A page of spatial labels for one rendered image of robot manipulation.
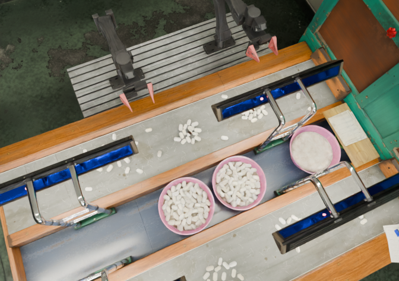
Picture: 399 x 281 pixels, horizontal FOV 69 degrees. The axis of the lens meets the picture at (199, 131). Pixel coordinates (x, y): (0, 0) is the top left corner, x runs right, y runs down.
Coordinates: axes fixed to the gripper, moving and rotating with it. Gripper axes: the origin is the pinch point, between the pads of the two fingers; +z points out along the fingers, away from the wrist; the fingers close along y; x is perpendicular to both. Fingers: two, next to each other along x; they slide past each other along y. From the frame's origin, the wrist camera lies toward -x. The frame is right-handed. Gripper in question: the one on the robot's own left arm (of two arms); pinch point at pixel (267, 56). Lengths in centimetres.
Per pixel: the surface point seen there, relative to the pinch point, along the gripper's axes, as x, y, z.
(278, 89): -2.4, -5.0, 17.0
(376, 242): 30, 16, 95
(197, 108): 33.3, -32.1, -1.9
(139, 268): 30, -88, 59
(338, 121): 29, 33, 37
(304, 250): 32, -16, 84
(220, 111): -2.1, -32.1, 16.3
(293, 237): -5, -30, 70
